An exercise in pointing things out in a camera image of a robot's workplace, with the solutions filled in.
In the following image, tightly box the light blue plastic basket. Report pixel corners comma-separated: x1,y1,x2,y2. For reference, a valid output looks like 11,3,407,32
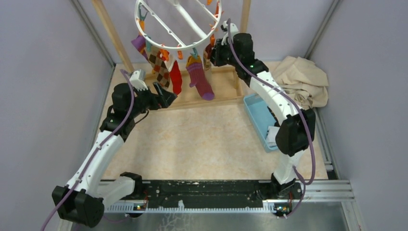
243,94,278,153

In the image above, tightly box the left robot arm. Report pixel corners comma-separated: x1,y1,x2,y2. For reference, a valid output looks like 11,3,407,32
52,82,177,228

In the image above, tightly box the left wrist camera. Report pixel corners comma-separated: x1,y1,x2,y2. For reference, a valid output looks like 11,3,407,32
130,69,148,91

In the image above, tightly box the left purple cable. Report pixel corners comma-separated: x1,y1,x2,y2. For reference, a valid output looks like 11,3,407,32
39,68,136,231

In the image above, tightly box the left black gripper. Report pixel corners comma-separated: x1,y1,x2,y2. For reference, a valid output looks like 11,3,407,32
128,81,177,117

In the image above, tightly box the beige crumpled cloth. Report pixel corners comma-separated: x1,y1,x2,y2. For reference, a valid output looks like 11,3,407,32
272,56,329,108

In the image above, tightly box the white round clip hanger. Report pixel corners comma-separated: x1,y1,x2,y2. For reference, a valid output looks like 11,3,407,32
134,0,224,51

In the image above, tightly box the purple yellow hanging sock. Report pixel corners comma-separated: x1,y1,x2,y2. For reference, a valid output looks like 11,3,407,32
131,35,148,60

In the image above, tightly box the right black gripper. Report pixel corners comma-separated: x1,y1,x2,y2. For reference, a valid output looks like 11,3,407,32
205,38,241,67

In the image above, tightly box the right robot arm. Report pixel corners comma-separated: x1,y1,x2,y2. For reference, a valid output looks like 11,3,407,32
210,33,316,198

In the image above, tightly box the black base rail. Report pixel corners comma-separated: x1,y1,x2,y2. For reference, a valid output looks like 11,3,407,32
124,180,303,210

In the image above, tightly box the wooden hanger stand frame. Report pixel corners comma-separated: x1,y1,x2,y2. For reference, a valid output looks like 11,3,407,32
91,0,253,112

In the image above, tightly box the purple pink striped sock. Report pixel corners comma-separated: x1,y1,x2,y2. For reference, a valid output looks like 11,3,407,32
186,55,215,101

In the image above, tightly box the argyle beige sock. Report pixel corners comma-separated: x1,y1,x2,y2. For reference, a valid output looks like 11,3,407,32
146,46,170,89

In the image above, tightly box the white folded sock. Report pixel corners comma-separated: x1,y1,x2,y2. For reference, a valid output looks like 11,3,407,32
265,126,280,147

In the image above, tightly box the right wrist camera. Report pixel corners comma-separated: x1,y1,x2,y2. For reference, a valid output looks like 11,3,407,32
221,21,239,45

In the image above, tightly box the red santa sock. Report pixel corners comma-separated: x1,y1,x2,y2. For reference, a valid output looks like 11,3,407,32
165,56,182,95

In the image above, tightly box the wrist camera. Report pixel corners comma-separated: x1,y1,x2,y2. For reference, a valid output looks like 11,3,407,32
221,21,239,45
130,69,148,91

